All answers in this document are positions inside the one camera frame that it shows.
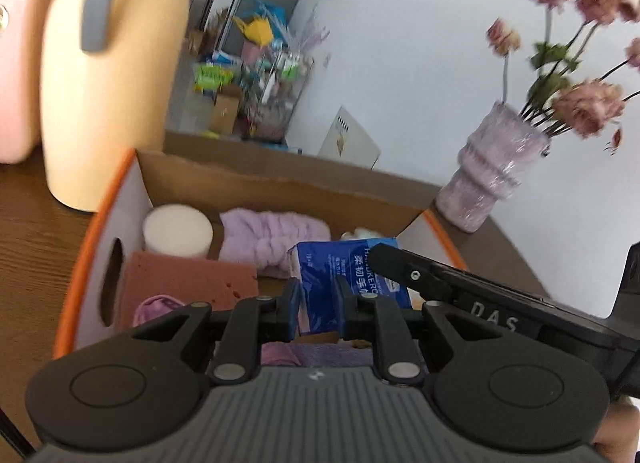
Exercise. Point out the white round sponge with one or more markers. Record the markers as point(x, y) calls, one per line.
point(177, 230)

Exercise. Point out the blue tissue packet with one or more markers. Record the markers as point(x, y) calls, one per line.
point(325, 273)

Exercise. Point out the pile of household clutter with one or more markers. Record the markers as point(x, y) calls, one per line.
point(260, 93)

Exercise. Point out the bunch of dried pink roses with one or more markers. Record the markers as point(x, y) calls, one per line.
point(585, 108)

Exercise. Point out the white board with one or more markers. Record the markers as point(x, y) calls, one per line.
point(350, 140)

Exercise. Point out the yellow thermos jug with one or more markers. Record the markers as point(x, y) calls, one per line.
point(125, 93)

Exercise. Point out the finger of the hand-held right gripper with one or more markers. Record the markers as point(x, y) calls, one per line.
point(415, 273)

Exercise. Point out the purple fluffy headband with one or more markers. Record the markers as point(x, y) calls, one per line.
point(270, 238)

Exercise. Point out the person's right forearm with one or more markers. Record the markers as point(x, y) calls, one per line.
point(620, 433)

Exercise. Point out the white and yellow plush toy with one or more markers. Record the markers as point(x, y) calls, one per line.
point(362, 234)

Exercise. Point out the red cardboard box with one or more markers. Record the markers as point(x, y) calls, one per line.
point(275, 188)

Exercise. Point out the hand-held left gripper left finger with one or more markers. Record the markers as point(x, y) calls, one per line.
point(293, 310)

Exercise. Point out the purple fluffy cloth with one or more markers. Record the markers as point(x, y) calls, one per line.
point(310, 355)

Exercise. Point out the pink suitcase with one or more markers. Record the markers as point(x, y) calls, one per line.
point(20, 68)

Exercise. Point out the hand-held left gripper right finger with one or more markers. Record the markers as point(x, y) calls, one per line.
point(344, 310)

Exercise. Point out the pink textured vase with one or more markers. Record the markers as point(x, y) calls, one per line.
point(485, 173)

